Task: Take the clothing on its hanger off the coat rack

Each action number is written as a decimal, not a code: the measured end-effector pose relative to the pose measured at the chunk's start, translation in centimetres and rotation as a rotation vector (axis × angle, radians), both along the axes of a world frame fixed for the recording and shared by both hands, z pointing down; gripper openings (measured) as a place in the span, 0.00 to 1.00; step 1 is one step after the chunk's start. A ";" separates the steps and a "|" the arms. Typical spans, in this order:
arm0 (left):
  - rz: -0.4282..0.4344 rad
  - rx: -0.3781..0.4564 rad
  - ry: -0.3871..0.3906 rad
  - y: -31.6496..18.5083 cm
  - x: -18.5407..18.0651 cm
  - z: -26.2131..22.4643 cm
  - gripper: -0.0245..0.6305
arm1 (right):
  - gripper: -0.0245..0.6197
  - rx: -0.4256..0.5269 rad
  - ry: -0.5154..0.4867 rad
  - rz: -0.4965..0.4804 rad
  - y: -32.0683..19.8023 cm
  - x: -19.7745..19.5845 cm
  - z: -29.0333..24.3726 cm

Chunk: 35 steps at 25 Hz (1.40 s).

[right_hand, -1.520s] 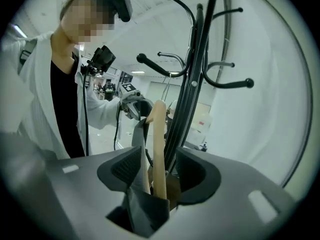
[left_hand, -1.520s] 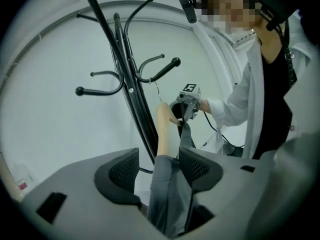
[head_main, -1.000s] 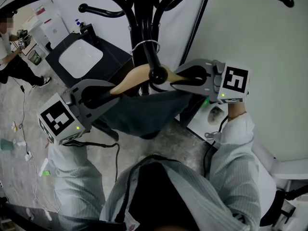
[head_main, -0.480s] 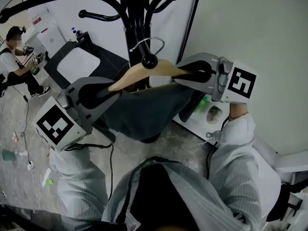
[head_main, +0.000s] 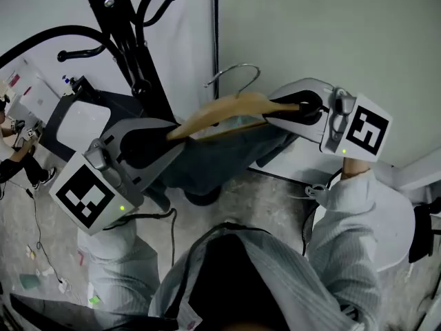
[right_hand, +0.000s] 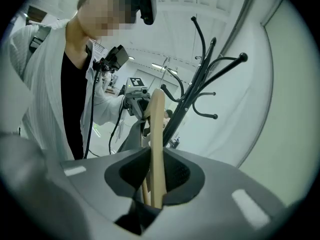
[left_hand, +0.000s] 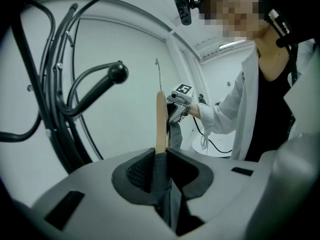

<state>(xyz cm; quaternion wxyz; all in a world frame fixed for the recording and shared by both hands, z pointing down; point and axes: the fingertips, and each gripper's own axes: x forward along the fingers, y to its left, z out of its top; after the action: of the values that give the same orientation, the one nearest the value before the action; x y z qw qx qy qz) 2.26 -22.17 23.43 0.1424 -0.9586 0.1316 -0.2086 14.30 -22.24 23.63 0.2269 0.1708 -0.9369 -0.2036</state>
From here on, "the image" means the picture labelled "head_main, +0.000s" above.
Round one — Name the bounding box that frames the wooden clothes hanger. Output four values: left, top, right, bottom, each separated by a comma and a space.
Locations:
165, 63, 301, 142

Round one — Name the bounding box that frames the clear water jug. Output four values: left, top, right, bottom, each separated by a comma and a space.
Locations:
1, 59, 27, 90

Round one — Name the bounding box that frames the teal cloth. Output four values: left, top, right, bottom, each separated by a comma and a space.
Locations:
19, 273, 42, 291

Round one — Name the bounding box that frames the black metal coat rack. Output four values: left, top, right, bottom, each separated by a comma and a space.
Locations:
0, 0, 223, 208

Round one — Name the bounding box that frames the black faucet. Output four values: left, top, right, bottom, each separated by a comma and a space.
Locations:
70, 74, 91, 93

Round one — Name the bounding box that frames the black curved bar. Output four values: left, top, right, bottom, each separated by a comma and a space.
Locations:
9, 292, 181, 331

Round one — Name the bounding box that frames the dark flexible hose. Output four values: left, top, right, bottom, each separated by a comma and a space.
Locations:
211, 0, 222, 100

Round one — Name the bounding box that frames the black office chair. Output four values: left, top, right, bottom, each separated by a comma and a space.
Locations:
408, 196, 441, 265

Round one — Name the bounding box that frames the person's light ribbed top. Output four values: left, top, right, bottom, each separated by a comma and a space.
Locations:
147, 220, 380, 331

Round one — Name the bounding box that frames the person's left forearm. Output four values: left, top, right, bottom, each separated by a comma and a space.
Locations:
76, 218, 162, 310

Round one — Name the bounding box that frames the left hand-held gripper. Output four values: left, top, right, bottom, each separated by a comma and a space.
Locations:
48, 117, 187, 237

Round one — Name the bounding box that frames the white water dispenser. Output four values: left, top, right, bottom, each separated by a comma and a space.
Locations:
17, 77, 61, 117

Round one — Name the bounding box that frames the white and green bathtub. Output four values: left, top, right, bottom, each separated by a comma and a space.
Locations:
314, 191, 417, 274

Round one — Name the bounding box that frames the dark wooden vanity cabinet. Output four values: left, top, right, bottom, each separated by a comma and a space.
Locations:
43, 75, 146, 153

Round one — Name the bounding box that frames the grey shirt garment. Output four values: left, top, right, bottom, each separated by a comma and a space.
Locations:
156, 115, 301, 191

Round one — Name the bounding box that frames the person's right forearm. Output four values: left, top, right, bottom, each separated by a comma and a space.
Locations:
305, 156, 384, 310

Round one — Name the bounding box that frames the black floor cable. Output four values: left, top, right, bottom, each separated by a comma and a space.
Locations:
6, 179, 65, 285

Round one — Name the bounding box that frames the white sink basin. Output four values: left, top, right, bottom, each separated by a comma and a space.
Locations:
58, 100, 112, 145

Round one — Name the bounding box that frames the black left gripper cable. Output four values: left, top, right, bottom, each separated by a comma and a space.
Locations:
102, 207, 178, 268

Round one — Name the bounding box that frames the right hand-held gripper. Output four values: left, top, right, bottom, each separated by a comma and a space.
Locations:
263, 77, 394, 163

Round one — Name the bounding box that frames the white low ledge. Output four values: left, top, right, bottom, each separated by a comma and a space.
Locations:
247, 142, 346, 186

